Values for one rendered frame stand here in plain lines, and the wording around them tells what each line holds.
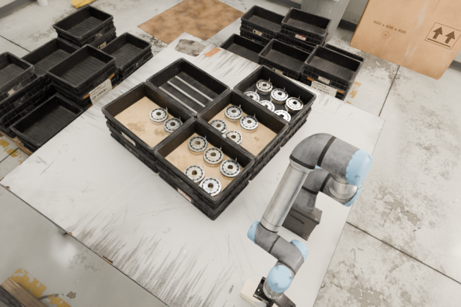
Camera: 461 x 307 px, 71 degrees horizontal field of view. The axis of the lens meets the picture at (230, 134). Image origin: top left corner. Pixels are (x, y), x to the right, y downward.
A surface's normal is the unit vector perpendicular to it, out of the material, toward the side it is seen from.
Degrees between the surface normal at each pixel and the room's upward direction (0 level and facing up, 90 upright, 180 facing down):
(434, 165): 0
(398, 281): 0
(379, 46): 72
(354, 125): 0
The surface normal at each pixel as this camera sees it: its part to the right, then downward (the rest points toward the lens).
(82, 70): 0.07, -0.62
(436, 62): -0.47, 0.44
